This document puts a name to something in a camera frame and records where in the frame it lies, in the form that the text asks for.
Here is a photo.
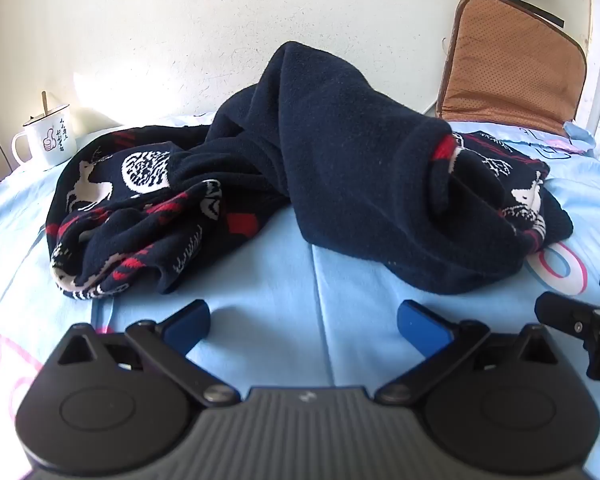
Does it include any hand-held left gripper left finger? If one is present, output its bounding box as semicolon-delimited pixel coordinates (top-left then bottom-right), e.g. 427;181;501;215
47;299;242;407

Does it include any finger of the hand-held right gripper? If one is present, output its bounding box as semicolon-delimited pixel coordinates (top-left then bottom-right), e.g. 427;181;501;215
534;291;600;382

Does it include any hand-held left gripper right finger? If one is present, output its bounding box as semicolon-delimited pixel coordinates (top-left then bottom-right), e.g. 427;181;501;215
374;299;561;407

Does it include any navy reindeer pattern sweater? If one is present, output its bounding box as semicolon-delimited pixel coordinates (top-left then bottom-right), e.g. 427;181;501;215
45;41;575;302

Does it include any light blue printed bed sheet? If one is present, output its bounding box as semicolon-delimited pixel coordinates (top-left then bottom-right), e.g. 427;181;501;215
0;112;600;476

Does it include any white enamel mug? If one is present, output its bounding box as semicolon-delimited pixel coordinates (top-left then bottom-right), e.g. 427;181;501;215
11;104;78;171

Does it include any brown seat cushion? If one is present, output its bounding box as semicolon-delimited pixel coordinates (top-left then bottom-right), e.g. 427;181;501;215
436;0;588;137

